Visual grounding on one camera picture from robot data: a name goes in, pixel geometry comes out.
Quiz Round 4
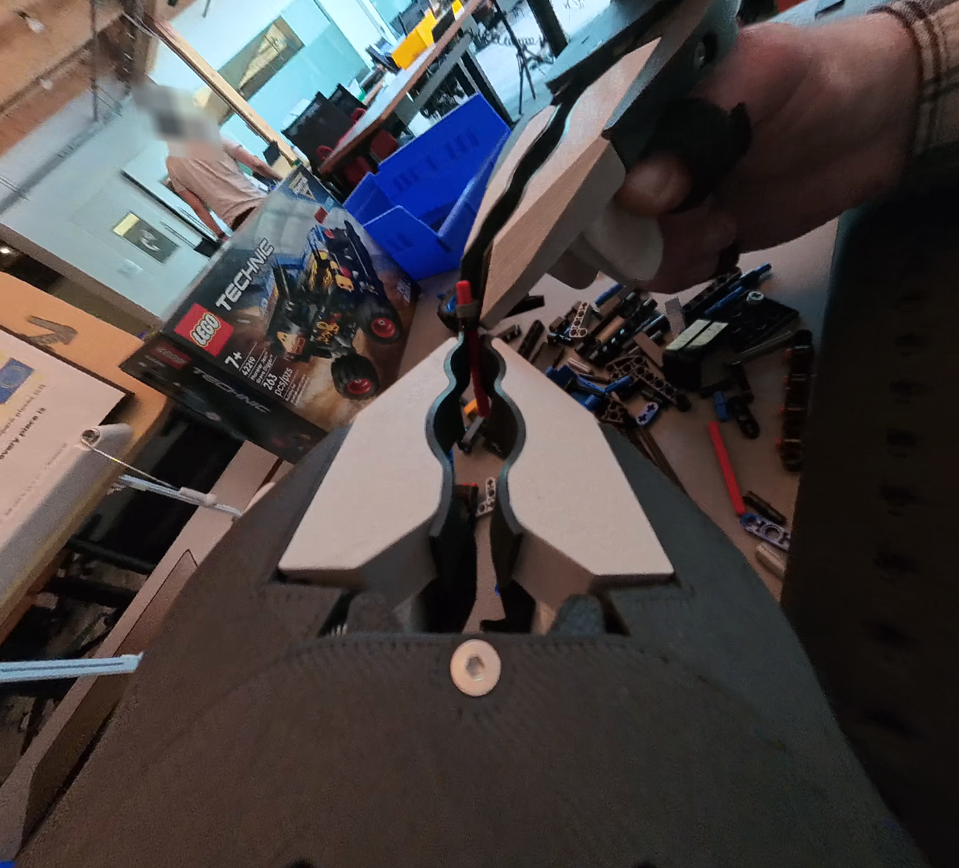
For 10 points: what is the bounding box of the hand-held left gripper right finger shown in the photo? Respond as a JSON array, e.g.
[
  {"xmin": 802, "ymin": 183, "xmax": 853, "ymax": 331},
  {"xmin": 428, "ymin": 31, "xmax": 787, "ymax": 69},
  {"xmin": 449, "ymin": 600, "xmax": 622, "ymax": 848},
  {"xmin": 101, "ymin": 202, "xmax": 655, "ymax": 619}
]
[{"xmin": 492, "ymin": 349, "xmax": 675, "ymax": 611}]

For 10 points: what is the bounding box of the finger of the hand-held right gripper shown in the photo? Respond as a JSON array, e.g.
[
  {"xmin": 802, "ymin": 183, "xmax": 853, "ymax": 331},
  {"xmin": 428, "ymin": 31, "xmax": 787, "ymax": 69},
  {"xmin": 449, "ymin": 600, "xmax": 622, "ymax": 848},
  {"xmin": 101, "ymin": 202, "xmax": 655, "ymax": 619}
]
[
  {"xmin": 462, "ymin": 104, "xmax": 555, "ymax": 288},
  {"xmin": 480, "ymin": 41, "xmax": 668, "ymax": 327}
]

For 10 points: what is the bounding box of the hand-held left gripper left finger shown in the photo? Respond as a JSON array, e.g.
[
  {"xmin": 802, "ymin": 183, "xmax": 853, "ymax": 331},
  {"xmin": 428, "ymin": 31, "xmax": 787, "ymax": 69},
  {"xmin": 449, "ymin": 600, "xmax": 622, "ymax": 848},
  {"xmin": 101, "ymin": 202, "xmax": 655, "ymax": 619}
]
[{"xmin": 279, "ymin": 347, "xmax": 469, "ymax": 607}]

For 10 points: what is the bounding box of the small black toy assembly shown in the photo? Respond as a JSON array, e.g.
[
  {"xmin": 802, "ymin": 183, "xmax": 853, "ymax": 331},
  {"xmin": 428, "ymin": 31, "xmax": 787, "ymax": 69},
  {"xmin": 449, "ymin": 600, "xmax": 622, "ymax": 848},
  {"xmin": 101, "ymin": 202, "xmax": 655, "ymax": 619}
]
[{"xmin": 450, "ymin": 281, "xmax": 503, "ymax": 452}]

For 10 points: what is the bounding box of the person's right forearm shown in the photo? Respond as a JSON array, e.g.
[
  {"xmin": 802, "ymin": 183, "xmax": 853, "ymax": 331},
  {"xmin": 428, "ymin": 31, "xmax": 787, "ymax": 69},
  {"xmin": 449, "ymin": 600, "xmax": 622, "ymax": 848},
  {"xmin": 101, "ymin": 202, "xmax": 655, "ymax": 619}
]
[{"xmin": 877, "ymin": 0, "xmax": 959, "ymax": 180}]

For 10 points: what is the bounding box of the grey desk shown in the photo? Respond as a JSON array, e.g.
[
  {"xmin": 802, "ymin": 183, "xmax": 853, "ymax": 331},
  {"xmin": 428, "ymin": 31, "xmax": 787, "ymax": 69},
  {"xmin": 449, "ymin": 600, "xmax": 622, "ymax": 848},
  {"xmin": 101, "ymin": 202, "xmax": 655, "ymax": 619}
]
[{"xmin": 435, "ymin": 217, "xmax": 840, "ymax": 599}]

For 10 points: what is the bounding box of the person's right hand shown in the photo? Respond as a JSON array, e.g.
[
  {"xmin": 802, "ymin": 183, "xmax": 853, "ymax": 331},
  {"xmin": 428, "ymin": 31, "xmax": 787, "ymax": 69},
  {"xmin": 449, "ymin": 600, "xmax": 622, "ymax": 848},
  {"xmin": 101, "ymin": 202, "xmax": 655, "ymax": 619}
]
[{"xmin": 615, "ymin": 11, "xmax": 923, "ymax": 292}]

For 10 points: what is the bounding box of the plain blue plastic bin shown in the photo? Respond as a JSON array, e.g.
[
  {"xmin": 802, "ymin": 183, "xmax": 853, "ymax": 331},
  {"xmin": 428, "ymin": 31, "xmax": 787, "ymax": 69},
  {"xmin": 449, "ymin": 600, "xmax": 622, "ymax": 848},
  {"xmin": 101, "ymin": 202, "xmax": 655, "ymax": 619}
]
[{"xmin": 345, "ymin": 94, "xmax": 510, "ymax": 282}]

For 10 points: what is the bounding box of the red toy axle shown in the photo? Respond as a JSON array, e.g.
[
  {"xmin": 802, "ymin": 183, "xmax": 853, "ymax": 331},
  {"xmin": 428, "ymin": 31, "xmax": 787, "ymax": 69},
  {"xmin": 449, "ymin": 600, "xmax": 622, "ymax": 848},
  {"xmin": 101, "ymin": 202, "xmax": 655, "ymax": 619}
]
[{"xmin": 705, "ymin": 419, "xmax": 747, "ymax": 517}]

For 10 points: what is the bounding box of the wooden background table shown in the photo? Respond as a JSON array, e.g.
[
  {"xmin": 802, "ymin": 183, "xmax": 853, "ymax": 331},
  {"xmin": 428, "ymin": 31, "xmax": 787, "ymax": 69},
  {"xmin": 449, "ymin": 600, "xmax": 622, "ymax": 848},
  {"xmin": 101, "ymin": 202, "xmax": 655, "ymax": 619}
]
[{"xmin": 315, "ymin": 0, "xmax": 495, "ymax": 172}]

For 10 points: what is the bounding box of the yellow bin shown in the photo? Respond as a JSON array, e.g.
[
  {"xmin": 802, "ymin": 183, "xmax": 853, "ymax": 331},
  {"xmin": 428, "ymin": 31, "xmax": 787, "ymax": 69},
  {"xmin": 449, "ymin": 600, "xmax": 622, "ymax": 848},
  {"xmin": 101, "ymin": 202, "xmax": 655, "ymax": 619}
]
[{"xmin": 393, "ymin": 11, "xmax": 451, "ymax": 67}]

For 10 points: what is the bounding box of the blue toy beam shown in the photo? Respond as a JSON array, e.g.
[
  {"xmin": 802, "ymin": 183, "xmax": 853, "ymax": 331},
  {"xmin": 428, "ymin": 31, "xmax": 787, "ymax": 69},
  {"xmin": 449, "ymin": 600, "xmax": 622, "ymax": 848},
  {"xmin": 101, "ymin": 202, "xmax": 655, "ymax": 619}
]
[{"xmin": 741, "ymin": 509, "xmax": 792, "ymax": 551}]

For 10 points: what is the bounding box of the toy truck set box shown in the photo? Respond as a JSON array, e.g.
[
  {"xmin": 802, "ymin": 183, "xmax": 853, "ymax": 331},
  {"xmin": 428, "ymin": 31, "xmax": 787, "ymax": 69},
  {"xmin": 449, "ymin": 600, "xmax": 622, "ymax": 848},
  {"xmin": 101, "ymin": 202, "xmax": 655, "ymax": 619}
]
[{"xmin": 120, "ymin": 167, "xmax": 421, "ymax": 461}]

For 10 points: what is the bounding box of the white document stand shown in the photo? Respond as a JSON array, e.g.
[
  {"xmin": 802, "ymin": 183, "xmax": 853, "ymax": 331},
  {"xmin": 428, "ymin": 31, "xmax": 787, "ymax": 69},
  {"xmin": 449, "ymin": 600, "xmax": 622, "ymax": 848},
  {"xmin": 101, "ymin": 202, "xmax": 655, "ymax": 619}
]
[{"xmin": 0, "ymin": 427, "xmax": 241, "ymax": 689}]

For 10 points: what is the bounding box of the black beam with red pins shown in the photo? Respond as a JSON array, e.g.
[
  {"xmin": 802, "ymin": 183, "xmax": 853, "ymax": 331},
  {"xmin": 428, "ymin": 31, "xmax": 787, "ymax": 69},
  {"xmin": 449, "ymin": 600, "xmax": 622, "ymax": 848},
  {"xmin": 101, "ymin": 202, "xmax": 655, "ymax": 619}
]
[{"xmin": 777, "ymin": 332, "xmax": 818, "ymax": 473}]

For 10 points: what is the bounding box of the black dotted mat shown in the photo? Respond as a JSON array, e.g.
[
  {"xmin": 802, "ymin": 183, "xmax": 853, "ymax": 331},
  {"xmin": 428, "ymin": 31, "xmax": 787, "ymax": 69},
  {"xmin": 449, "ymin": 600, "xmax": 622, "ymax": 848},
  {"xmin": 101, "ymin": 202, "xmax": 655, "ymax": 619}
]
[{"xmin": 780, "ymin": 194, "xmax": 959, "ymax": 868}]

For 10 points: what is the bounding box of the instruction booklet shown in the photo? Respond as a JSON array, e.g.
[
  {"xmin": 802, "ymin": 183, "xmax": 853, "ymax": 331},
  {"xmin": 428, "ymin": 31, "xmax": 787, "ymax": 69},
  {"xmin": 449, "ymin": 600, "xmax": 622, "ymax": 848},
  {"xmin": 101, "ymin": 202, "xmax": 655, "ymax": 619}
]
[{"xmin": 0, "ymin": 277, "xmax": 173, "ymax": 569}]

